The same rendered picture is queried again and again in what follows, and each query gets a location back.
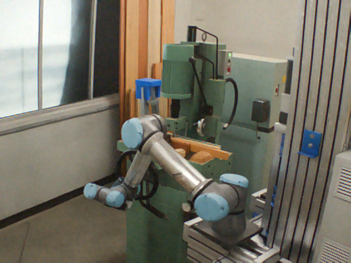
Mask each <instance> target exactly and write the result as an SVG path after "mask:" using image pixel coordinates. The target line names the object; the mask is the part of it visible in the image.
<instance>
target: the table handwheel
mask: <svg viewBox="0 0 351 263"><path fill-rule="evenodd" d="M136 153H137V150H136V149H129V150H126V151H124V152H123V153H122V154H121V155H120V156H119V158H118V160H117V165H116V174H117V177H118V178H119V177H122V174H121V165H122V162H123V160H124V158H125V157H126V156H127V155H128V156H129V159H130V162H131V164H132V162H133V158H132V154H135V155H136ZM149 167H150V173H151V172H152V175H153V176H154V181H152V180H149V179H147V178H145V177H143V179H142V180H144V181H146V182H148V183H152V184H154V185H153V187H152V190H151V191H150V193H148V194H147V195H144V197H142V198H141V199H140V200H148V199H150V198H152V197H153V196H154V195H155V193H156V191H157V189H158V186H159V174H158V171H157V167H156V166H155V165H154V163H153V161H151V162H150V164H149Z"/></svg>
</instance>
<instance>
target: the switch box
mask: <svg viewBox="0 0 351 263"><path fill-rule="evenodd" d="M230 53H231V56H229V54H230ZM228 57H231V58H228ZM232 58H233V51H229V50H220V49H219V50H218V62H217V75H219V76H229V75H231V70H230V72H229V74H227V73H228V68H229V67H230V69H231V65H232ZM229 59H230V60H231V61H230V64H228V60H229Z"/></svg>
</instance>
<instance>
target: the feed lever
mask: <svg viewBox="0 0 351 263"><path fill-rule="evenodd" d="M188 60H189V62H190V63H191V65H192V66H193V68H194V72H195V75H196V79H197V82H198V85H199V89H200V92H201V96H202V99H203V101H204V104H205V105H204V106H203V107H202V109H201V111H202V114H203V115H209V116H211V115H213V114H212V113H213V107H212V106H209V105H208V104H207V102H206V98H205V96H204V94H203V91H202V88H201V83H200V81H199V77H198V74H197V70H196V66H195V64H194V62H195V59H194V58H193V57H190V58H189V59H188Z"/></svg>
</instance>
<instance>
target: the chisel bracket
mask: <svg viewBox="0 0 351 263"><path fill-rule="evenodd" d="M186 120H187V116H182V115H179V117H178V118H171V117H168V118H165V121H166V124H167V125H170V126H168V127H167V131H171V132H176V131H178V130H181V129H184V128H186V125H184V121H186Z"/></svg>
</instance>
